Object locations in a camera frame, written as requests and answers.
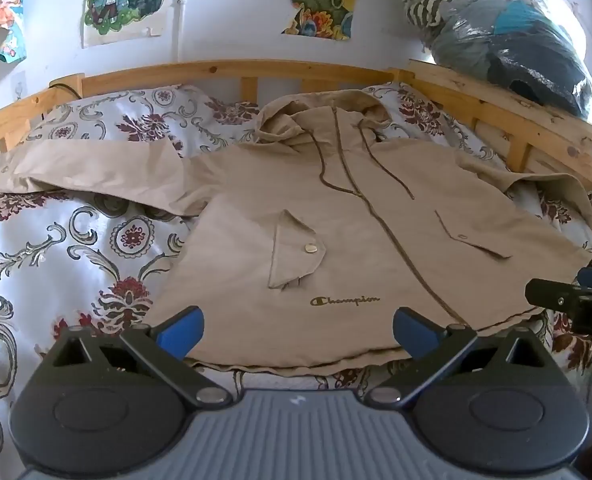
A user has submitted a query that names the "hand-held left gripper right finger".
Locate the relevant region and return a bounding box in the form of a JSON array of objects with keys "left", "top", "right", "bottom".
[{"left": 366, "top": 306, "right": 562, "bottom": 409}]

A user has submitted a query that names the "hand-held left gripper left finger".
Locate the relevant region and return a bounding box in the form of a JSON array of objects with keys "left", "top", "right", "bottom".
[{"left": 37, "top": 305, "right": 235, "bottom": 409}]

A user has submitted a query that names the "beige hooded jacket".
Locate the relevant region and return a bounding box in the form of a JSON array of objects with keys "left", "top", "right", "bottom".
[{"left": 0, "top": 87, "right": 592, "bottom": 377}]

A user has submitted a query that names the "clear plastic bag of clothes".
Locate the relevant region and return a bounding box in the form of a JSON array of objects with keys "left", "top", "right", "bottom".
[{"left": 382, "top": 0, "right": 592, "bottom": 122}]

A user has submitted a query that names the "floral white bedspread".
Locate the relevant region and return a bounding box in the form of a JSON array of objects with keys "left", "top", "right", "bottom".
[{"left": 0, "top": 82, "right": 592, "bottom": 480}]

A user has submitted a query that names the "wooden bed frame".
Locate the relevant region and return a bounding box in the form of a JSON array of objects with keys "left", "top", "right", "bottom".
[{"left": 0, "top": 59, "right": 592, "bottom": 192}]

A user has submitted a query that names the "black cable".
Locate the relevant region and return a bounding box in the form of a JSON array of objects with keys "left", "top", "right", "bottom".
[{"left": 50, "top": 82, "right": 83, "bottom": 102}]

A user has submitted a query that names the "autumn landscape wall poster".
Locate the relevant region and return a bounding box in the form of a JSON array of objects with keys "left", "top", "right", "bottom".
[{"left": 280, "top": 0, "right": 359, "bottom": 42}]

